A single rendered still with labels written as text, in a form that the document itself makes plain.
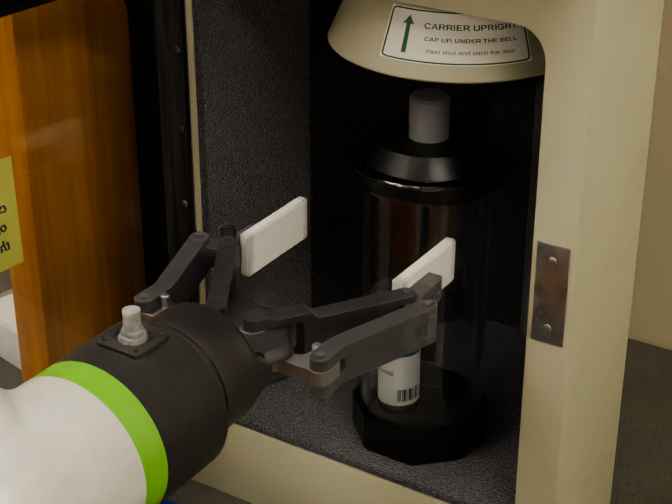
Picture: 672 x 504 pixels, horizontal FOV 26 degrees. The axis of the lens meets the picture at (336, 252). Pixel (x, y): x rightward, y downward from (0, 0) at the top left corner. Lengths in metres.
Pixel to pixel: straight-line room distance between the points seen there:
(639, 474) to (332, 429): 0.26
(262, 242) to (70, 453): 0.30
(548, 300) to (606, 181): 0.08
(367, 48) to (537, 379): 0.24
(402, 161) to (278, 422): 0.25
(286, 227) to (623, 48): 0.25
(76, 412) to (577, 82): 0.35
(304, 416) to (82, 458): 0.45
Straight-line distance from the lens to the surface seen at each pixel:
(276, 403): 1.14
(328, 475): 1.10
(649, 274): 1.40
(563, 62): 0.86
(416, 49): 0.93
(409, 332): 0.85
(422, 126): 0.99
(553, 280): 0.92
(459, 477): 1.07
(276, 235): 0.96
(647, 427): 1.28
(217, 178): 1.05
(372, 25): 0.95
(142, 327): 0.77
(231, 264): 0.91
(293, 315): 0.84
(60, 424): 0.71
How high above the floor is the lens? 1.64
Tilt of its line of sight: 27 degrees down
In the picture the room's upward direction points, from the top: straight up
